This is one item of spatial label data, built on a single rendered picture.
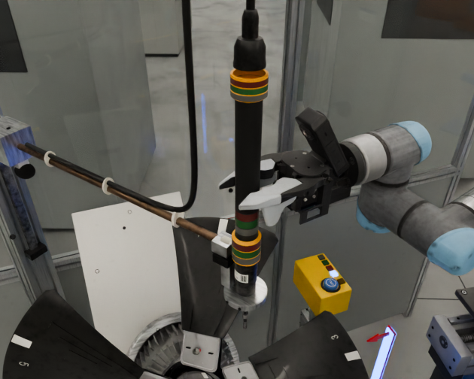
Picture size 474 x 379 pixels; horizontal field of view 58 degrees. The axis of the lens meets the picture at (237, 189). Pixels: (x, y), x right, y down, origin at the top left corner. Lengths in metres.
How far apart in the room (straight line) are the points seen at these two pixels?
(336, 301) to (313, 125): 0.77
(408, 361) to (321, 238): 0.95
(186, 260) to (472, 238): 0.52
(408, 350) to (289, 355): 1.65
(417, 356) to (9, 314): 1.93
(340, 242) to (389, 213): 1.18
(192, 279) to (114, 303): 0.25
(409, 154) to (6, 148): 0.78
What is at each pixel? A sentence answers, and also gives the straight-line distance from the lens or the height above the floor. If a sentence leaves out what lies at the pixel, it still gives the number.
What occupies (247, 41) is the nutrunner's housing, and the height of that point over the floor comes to 1.85.
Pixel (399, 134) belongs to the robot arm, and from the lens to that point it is 0.72.
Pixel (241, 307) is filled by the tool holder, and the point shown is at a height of 1.45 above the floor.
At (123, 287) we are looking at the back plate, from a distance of 1.06.
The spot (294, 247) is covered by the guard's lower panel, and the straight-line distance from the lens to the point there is 1.79.
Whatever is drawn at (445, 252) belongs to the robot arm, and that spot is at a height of 1.54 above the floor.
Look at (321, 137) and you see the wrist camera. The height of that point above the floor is 1.71.
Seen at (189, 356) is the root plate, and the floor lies 1.24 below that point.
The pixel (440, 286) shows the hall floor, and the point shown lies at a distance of 2.95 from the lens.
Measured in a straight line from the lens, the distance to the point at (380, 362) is 1.13.
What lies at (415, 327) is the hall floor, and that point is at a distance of 2.67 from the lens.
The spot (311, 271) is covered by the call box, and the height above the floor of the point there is 1.07.
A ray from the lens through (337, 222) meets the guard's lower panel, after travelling 1.82.
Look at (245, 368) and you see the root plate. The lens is 0.93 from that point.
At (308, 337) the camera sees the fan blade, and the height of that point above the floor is 1.18.
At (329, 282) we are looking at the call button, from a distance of 1.25.
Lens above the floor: 1.97
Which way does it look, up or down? 35 degrees down
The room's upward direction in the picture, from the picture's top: straight up
